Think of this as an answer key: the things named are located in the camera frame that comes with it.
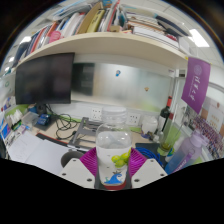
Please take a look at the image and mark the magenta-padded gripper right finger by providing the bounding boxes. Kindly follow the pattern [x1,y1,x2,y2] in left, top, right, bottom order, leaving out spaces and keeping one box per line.
[127,147,168,190]

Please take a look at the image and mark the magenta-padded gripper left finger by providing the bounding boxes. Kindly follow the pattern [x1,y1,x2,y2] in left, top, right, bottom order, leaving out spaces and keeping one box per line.
[59,147,99,190]

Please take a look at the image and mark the grey metal laptop stand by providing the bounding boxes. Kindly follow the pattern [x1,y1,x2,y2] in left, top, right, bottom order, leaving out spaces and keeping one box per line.
[68,116,101,151]

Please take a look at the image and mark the small blue device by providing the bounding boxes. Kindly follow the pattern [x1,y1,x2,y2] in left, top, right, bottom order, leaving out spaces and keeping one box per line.
[35,113,52,127]

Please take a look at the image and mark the purple hanging pennant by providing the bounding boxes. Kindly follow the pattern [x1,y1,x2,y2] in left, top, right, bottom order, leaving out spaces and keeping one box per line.
[180,57,212,115]

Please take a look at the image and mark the white paper sheets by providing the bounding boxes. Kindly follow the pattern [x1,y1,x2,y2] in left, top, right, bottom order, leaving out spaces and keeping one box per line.
[7,131,73,174]

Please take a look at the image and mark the dark navy desk mat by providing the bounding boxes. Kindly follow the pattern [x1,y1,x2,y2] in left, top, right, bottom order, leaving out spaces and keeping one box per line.
[134,142,168,168]

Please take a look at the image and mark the white lidded jar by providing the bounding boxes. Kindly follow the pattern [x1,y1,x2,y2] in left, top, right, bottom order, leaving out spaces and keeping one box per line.
[140,115,159,136]

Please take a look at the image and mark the black cable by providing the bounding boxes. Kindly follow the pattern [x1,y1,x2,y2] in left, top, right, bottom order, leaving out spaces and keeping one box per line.
[46,104,83,141]

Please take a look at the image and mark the large group photo poster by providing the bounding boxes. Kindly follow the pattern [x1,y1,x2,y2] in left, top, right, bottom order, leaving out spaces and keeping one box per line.
[191,96,224,159]

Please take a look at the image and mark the black computer monitor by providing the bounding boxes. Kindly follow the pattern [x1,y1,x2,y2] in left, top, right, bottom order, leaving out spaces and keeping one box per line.
[14,52,76,116]

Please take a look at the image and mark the clear printed-label water bottle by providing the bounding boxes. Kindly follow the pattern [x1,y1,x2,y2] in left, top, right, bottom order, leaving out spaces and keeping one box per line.
[95,106,133,188]

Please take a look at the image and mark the dark wine bottle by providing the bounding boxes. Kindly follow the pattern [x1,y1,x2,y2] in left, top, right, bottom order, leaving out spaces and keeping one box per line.
[157,95,174,134]

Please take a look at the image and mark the white wall socket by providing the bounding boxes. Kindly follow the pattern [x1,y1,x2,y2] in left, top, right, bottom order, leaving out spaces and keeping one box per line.
[90,106,104,122]
[128,112,142,126]

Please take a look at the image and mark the large purple water jug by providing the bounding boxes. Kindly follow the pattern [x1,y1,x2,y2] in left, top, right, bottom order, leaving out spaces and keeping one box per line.
[164,129,209,175]

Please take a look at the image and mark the black red-edged desk mat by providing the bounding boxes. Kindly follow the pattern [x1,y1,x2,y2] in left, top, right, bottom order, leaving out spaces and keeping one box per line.
[34,132,84,168]

